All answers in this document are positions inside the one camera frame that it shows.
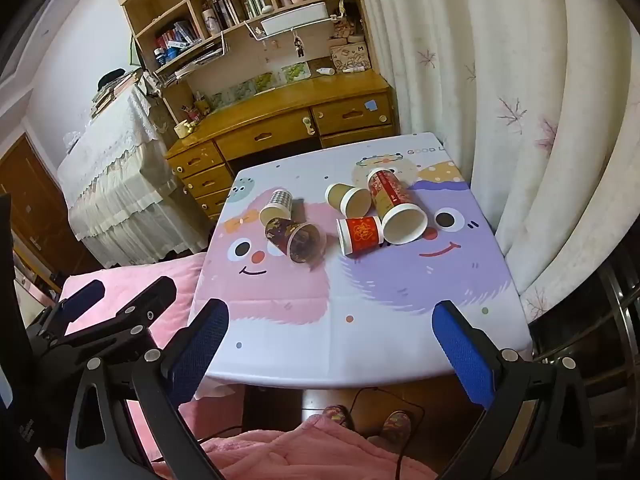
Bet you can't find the tall red gold paper cup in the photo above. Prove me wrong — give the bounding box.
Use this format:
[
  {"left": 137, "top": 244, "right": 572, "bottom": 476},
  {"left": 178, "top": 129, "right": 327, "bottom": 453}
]
[{"left": 367, "top": 168, "right": 429, "bottom": 245}]

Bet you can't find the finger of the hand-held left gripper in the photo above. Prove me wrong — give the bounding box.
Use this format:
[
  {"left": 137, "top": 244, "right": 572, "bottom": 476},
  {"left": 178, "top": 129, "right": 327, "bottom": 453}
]
[
  {"left": 50, "top": 276, "right": 179, "bottom": 361},
  {"left": 25, "top": 279, "right": 107, "bottom": 342}
]

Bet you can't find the white floral curtain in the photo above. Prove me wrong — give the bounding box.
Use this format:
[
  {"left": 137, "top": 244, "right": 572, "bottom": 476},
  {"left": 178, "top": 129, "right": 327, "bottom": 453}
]
[{"left": 350, "top": 0, "right": 640, "bottom": 322}]

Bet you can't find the lace-covered cabinet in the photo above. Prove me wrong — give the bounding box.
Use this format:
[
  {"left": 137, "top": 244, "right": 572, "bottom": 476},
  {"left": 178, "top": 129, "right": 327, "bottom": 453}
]
[{"left": 56, "top": 82, "right": 211, "bottom": 269}]

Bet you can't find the dark red patterned paper cup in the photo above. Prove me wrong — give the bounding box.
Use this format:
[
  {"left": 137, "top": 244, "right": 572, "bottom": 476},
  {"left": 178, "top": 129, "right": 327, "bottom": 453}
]
[{"left": 265, "top": 217, "right": 328, "bottom": 265}]

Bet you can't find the pink fleece robe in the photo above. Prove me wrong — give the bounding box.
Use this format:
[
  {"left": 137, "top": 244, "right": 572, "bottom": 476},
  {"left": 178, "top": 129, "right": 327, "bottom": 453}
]
[{"left": 150, "top": 414, "right": 442, "bottom": 480}]

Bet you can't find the checkered paper cup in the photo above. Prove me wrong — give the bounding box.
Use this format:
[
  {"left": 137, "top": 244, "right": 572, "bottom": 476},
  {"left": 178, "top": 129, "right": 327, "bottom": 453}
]
[{"left": 259, "top": 189, "right": 294, "bottom": 227}]

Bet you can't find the small red paper cup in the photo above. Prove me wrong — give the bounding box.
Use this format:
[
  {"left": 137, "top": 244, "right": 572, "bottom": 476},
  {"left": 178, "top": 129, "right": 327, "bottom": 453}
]
[{"left": 336, "top": 216, "right": 385, "bottom": 258}]

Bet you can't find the brown wooden door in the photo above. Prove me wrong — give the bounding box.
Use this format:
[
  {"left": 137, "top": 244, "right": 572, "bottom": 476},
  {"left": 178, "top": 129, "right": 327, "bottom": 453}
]
[{"left": 0, "top": 132, "right": 103, "bottom": 292}]

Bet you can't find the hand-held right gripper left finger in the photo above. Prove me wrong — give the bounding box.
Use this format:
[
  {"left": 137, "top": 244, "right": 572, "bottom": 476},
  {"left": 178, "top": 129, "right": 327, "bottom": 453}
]
[{"left": 65, "top": 298, "right": 231, "bottom": 480}]

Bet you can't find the brown corrugated paper cup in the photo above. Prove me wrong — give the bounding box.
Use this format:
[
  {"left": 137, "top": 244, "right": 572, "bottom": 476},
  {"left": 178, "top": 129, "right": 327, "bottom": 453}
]
[{"left": 325, "top": 183, "right": 372, "bottom": 215}]

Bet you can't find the white storage tray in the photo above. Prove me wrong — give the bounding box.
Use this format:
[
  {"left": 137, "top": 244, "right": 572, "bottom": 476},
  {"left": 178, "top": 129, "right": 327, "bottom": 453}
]
[{"left": 260, "top": 2, "right": 329, "bottom": 36}]

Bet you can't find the cartoon printed tablecloth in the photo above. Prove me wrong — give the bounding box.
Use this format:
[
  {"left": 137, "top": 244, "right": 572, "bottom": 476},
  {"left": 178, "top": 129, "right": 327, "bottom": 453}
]
[{"left": 197, "top": 132, "right": 534, "bottom": 391}]

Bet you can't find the patterned slipper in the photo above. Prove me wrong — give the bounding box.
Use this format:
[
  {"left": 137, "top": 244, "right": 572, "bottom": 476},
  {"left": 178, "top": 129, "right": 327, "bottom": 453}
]
[
  {"left": 381, "top": 410, "right": 413, "bottom": 442},
  {"left": 321, "top": 405, "right": 355, "bottom": 431}
]

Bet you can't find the stack of books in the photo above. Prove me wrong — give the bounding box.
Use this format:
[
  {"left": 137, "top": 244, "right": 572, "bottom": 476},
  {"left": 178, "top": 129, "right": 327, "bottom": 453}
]
[{"left": 90, "top": 72, "right": 147, "bottom": 117}]

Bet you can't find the wooden desk with drawers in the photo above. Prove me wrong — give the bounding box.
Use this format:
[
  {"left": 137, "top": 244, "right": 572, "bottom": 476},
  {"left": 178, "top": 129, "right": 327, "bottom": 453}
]
[{"left": 165, "top": 70, "right": 401, "bottom": 222}]

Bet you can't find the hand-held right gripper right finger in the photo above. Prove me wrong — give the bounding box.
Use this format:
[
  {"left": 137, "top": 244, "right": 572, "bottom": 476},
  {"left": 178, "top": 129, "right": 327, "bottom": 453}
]
[{"left": 432, "top": 300, "right": 597, "bottom": 480}]

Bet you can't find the black cable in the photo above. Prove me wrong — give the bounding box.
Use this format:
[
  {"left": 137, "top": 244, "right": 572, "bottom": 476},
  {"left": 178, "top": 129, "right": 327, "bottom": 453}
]
[{"left": 347, "top": 385, "right": 427, "bottom": 480}]

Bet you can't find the wooden bookshelf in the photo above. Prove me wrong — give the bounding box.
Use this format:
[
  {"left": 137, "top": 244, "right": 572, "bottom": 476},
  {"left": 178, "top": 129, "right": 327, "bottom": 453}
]
[{"left": 107, "top": 0, "right": 382, "bottom": 92}]

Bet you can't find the white cartoon bottle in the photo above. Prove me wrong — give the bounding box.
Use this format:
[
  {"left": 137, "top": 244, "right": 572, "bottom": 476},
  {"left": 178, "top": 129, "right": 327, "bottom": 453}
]
[{"left": 201, "top": 2, "right": 224, "bottom": 37}]

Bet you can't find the wire rack with papers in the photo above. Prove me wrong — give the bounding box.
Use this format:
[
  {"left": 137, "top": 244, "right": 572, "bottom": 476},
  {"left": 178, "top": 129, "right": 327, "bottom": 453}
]
[{"left": 154, "top": 32, "right": 232, "bottom": 87}]

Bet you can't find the dark metal frame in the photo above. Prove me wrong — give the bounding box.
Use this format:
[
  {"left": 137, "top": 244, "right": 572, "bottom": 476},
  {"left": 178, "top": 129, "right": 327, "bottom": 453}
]
[{"left": 529, "top": 255, "right": 640, "bottom": 461}]

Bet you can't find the beige doodle box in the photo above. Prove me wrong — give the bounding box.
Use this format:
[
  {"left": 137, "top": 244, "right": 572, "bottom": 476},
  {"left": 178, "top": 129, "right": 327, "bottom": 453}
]
[{"left": 330, "top": 42, "right": 372, "bottom": 73}]

